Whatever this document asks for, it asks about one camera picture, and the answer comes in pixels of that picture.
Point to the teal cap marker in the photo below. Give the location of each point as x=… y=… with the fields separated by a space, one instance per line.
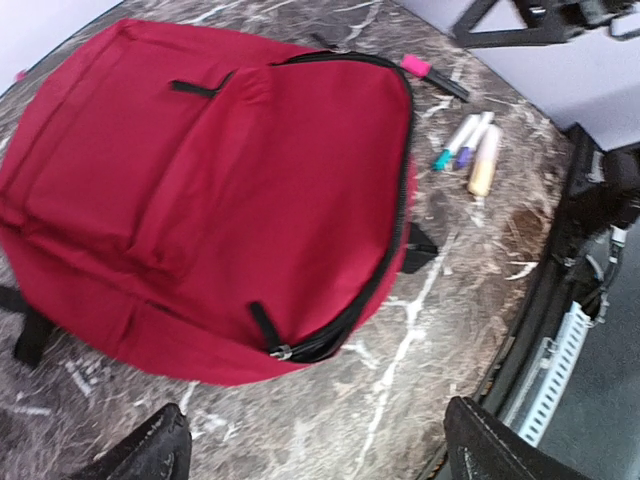
x=461 y=134

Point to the white slotted cable duct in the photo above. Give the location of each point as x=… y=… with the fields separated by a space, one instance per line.
x=546 y=380

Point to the red student backpack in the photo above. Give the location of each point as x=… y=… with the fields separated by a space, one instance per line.
x=209 y=205

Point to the purple cap marker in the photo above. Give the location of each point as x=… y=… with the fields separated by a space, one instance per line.
x=471 y=144

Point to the pink black highlighter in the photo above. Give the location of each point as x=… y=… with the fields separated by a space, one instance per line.
x=429 y=74

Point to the black front rail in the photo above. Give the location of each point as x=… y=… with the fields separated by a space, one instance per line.
x=584 y=209

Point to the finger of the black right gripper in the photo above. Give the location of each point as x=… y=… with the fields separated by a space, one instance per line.
x=544 y=23

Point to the yellow pink pastel highlighter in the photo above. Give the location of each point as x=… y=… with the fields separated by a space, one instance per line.
x=482 y=173

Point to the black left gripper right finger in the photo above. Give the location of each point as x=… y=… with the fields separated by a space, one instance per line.
x=479 y=446

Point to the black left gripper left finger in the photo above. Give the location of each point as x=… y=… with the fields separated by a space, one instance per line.
x=159 y=448

